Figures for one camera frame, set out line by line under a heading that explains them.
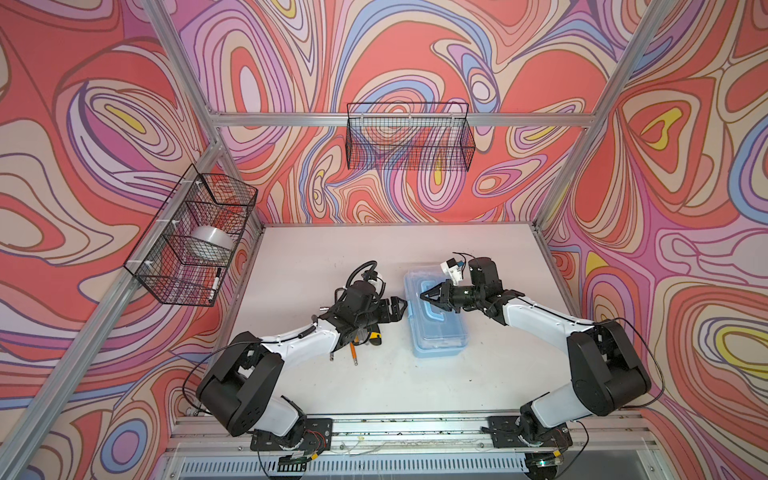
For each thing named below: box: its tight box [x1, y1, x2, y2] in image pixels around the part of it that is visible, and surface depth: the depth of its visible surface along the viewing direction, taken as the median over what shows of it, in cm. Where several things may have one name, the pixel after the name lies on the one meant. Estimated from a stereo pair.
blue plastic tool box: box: [404, 266, 469, 358], surface depth 82 cm
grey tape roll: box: [190, 226, 236, 265], surface depth 74 cm
